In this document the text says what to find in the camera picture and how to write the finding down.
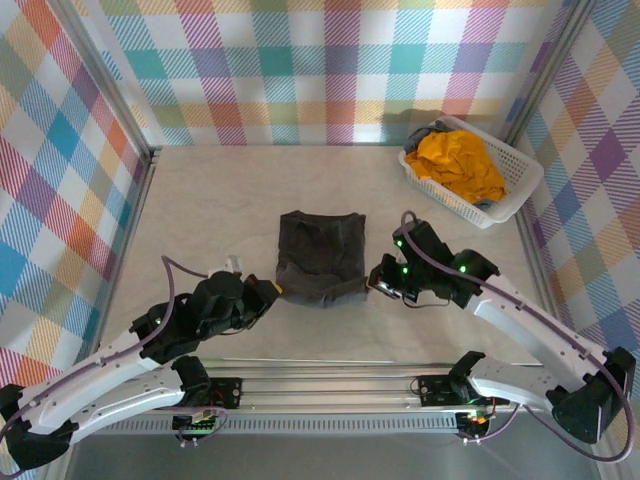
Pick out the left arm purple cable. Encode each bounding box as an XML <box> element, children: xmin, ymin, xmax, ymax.
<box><xmin>0</xmin><ymin>255</ymin><xmax>236</xmax><ymax>476</ymax></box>

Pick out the aluminium frame post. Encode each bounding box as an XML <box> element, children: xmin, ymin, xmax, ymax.
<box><xmin>44</xmin><ymin>0</ymin><xmax>161</xmax><ymax>161</ymax></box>
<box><xmin>497</xmin><ymin>0</ymin><xmax>601</xmax><ymax>149</ymax></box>

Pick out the aluminium side rail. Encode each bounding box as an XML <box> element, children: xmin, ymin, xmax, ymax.
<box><xmin>74</xmin><ymin>144</ymin><xmax>164</xmax><ymax>366</ymax></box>
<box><xmin>514</xmin><ymin>207</ymin><xmax>609</xmax><ymax>361</ymax></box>

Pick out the control board with green light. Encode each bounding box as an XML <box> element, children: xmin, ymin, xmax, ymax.
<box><xmin>172</xmin><ymin>409</ymin><xmax>221</xmax><ymax>439</ymax></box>

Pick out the control board with orange part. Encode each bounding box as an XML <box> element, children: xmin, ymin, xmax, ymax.
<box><xmin>457</xmin><ymin>409</ymin><xmax>496</xmax><ymax>436</ymax></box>

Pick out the wide aluminium base rail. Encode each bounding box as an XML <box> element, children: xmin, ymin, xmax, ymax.
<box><xmin>189</xmin><ymin>362</ymin><xmax>551</xmax><ymax>416</ymax></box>

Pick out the dark grey t-shirt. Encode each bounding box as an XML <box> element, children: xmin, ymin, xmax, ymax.
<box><xmin>274</xmin><ymin>209</ymin><xmax>370</xmax><ymax>310</ymax></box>

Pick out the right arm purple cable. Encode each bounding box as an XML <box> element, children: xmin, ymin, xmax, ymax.
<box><xmin>401</xmin><ymin>209</ymin><xmax>640</xmax><ymax>466</ymax></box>

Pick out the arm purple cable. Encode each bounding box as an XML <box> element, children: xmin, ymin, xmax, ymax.
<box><xmin>401</xmin><ymin>209</ymin><xmax>640</xmax><ymax>466</ymax></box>
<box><xmin>0</xmin><ymin>255</ymin><xmax>236</xmax><ymax>476</ymax></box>

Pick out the grey crumpled garment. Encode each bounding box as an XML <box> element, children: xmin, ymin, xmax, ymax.
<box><xmin>405</xmin><ymin>125</ymin><xmax>436</xmax><ymax>154</ymax></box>

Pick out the white plastic mesh basket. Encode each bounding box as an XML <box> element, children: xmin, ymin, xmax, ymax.
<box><xmin>398</xmin><ymin>115</ymin><xmax>545</xmax><ymax>231</ymax></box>

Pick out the slotted grey cable duct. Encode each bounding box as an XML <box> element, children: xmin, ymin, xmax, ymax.
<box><xmin>74</xmin><ymin>417</ymin><xmax>461</xmax><ymax>436</ymax></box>

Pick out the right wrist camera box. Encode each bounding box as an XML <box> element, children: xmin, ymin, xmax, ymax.
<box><xmin>392</xmin><ymin>219</ymin><xmax>454</xmax><ymax>264</ymax></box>

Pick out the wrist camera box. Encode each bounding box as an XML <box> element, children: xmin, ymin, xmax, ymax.
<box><xmin>392</xmin><ymin>219</ymin><xmax>454</xmax><ymax>264</ymax></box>
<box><xmin>202</xmin><ymin>254</ymin><xmax>247</xmax><ymax>304</ymax></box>

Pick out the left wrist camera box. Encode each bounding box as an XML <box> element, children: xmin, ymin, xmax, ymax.
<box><xmin>202</xmin><ymin>254</ymin><xmax>247</xmax><ymax>304</ymax></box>

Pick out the orange t-shirt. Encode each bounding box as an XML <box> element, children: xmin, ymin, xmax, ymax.
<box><xmin>404</xmin><ymin>130</ymin><xmax>508</xmax><ymax>205</ymax></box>

